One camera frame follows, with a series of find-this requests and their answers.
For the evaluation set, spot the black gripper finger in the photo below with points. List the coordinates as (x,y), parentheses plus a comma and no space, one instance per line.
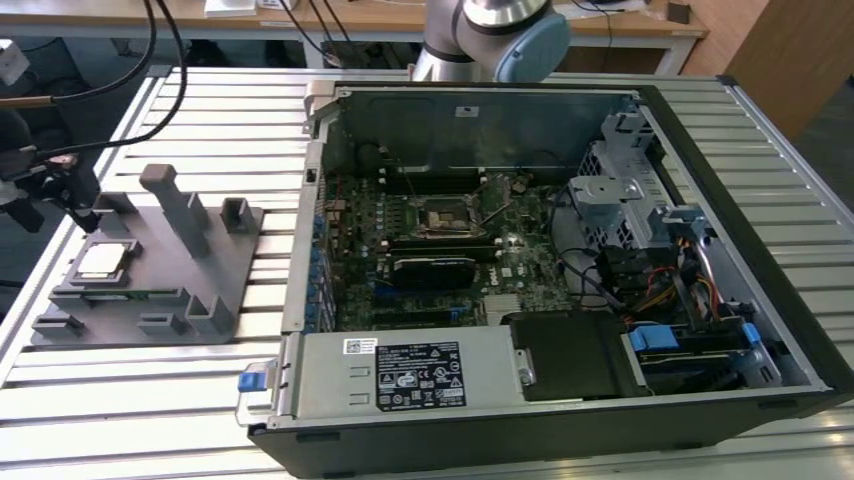
(67,185)
(19,175)

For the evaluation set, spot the silver CPU with green edge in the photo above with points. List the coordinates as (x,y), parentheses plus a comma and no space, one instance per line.
(103,258)

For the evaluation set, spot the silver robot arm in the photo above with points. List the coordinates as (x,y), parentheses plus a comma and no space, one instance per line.
(454,25)

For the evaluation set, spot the CPU socket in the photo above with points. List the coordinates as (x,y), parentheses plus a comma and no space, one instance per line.
(443,220)

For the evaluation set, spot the black mesh bin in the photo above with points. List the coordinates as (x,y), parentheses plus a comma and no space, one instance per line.
(54,125)
(60,60)

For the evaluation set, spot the green RAM stick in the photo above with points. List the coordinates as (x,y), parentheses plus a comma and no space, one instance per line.
(136,295)

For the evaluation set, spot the wooden desk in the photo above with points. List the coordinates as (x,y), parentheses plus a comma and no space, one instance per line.
(100,21)

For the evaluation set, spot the grey parts rack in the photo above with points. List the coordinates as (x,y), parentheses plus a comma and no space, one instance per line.
(220,270)

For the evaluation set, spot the white box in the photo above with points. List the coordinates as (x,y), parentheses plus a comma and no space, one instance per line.
(276,4)
(230,7)

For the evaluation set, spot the blue case latch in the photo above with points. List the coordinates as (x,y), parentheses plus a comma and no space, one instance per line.
(250,382)

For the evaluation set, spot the green motherboard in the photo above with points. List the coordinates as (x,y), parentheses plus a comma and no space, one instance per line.
(360,295)

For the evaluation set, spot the black RAM slot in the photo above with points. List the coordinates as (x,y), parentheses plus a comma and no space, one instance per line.
(434,186)
(434,175)
(441,254)
(441,245)

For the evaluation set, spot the silver power supply unit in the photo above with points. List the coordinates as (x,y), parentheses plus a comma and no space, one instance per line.
(327,380)

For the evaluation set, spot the black expansion slot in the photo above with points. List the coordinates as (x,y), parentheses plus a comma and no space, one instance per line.
(410,316)

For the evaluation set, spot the black graphics card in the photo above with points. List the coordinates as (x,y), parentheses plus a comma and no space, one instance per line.
(434,274)

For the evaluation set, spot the blue board connector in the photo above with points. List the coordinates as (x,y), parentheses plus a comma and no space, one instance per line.
(458,314)

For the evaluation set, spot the coin cell battery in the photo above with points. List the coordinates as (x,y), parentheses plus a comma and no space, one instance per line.
(518,186)

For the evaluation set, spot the silver chipset heatsink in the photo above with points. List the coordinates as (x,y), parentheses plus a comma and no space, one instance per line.
(503,305)

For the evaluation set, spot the black PC case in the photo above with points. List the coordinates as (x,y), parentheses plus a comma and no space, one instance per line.
(467,450)

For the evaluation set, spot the silver drive cage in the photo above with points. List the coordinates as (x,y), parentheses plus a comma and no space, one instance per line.
(601,200)

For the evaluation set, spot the hard disk in blue carrier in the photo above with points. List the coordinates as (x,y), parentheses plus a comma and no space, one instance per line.
(653,340)

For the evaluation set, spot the small black box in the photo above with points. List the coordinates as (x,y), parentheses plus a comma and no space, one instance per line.
(678,12)

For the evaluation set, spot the blue drive latch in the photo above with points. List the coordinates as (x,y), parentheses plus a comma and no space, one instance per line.
(750,334)

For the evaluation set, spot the wooden cabinet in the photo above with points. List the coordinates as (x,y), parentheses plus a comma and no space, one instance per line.
(787,60)

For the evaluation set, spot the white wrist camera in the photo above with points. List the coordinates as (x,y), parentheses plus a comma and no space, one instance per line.
(10,62)

